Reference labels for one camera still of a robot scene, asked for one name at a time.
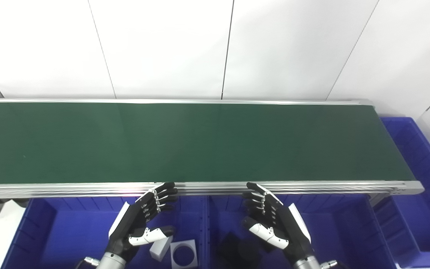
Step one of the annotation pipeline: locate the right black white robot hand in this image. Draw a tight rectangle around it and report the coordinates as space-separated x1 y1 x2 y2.
241 182 314 262

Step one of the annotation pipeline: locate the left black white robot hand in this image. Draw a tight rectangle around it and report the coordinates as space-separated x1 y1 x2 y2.
105 182 178 262

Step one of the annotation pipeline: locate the white rectangular block part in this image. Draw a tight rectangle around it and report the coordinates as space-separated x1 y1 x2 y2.
150 235 173 261

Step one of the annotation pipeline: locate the green conveyor belt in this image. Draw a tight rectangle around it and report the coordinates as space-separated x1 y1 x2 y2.
0 103 415 184
0 98 424 199

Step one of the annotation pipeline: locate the blue plastic bin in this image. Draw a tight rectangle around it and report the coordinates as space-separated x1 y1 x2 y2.
374 117 430 268
0 194 208 269
204 194 398 269

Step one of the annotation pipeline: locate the white square part with hole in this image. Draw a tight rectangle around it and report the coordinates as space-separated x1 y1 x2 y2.
170 240 198 269

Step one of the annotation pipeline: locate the aluminium conveyor leg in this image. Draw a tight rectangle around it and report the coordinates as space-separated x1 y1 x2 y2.
368 192 392 207

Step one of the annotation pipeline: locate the black cylinder on square base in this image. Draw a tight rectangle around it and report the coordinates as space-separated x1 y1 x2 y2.
237 239 275 265
217 232 246 268

